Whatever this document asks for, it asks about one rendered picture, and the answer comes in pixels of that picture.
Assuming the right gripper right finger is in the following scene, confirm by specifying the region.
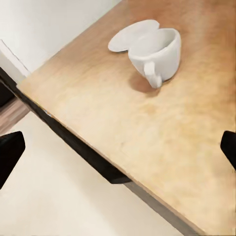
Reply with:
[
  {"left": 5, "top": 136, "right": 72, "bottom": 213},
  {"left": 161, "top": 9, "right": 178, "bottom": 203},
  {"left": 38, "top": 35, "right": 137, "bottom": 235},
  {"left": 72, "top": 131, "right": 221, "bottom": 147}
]
[{"left": 220, "top": 131, "right": 236, "bottom": 170}]

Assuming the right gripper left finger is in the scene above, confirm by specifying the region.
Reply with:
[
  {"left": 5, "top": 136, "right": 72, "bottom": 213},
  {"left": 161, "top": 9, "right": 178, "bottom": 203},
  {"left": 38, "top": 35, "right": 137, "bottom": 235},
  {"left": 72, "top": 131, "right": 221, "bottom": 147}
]
[{"left": 0, "top": 131, "right": 26, "bottom": 190}]

